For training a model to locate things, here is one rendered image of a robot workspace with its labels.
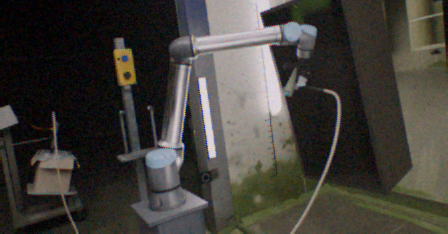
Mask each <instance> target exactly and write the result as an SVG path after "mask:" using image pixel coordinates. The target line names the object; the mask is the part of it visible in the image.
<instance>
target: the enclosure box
mask: <svg viewBox="0 0 448 234"><path fill-rule="evenodd" d="M295 3H296V4H297V7H295V6H294V5H293V4H295ZM260 18H261V20H262V26H263V28H265V27H275V26H277V25H286V24H288V23H289V22H296V23H298V25H300V26H301V25H311V26H313V27H315V28H316V29H317V33H316V38H315V46H314V51H313V56H314V58H313V68H312V73H310V75H309V76H310V78H306V77H304V78H306V79H307V81H306V82H305V83H308V84H312V85H315V86H318V87H322V88H324V89H326V90H329V91H333V92H335V93H336V94H337V95H338V97H339V99H340V103H341V119H340V126H339V131H338V139H337V142H336V147H335V150H334V152H333V157H332V159H331V163H330V165H329V167H328V171H327V172H326V176H325V177H324V179H323V182H328V183H331V184H335V185H341V186H345V187H352V188H355V189H358V190H366V191H369V192H376V193H379V194H382V195H388V194H389V192H391V190H392V189H393V188H394V187H395V186H396V185H397V184H398V183H399V182H400V181H401V179H402V178H403V177H404V176H405V175H407V173H408V172H409V170H410V169H412V167H413V165H412V158H411V154H410V151H409V143H408V139H407V131H406V128H405V124H404V116H403V113H402V109H401V101H400V98H399V91H398V87H397V83H396V76H395V72H394V64H393V60H392V57H391V49H390V45H389V38H388V34H387V30H386V23H385V19H384V12H383V8H382V4H381V0H290V1H288V2H285V3H282V4H281V5H277V6H275V7H271V8H270V9H267V10H264V11H262V12H260ZM268 48H269V50H270V55H271V58H272V63H273V66H274V68H275V74H276V76H277V82H278V85H279V87H280V93H281V96H282V101H283V104H284V106H285V111H286V114H287V116H288V122H289V124H290V130H291V133H292V135H293V141H294V143H295V149H296V152H297V154H298V159H299V162H300V167H301V170H302V172H303V177H304V178H308V179H311V180H318V181H320V179H321V177H322V175H323V172H324V170H325V169H326V165H327V163H328V159H329V157H330V154H331V150H332V147H333V142H334V139H335V135H336V126H337V120H338V102H337V99H336V96H334V95H333V94H332V93H327V92H323V93H320V92H318V91H315V92H313V91H306V90H303V89H298V91H297V90H295V89H294V91H293V94H292V96H291V97H290V96H285V95H284V91H282V88H283V86H284V87H286V86H287V84H288V81H289V79H290V76H291V75H292V73H293V71H294V69H295V68H297V66H295V67H293V68H289V69H286V70H284V68H283V66H284V64H285V63H288V62H290V61H293V60H296V59H298V55H297V50H298V45H276V44H271V45H268Z"/></svg>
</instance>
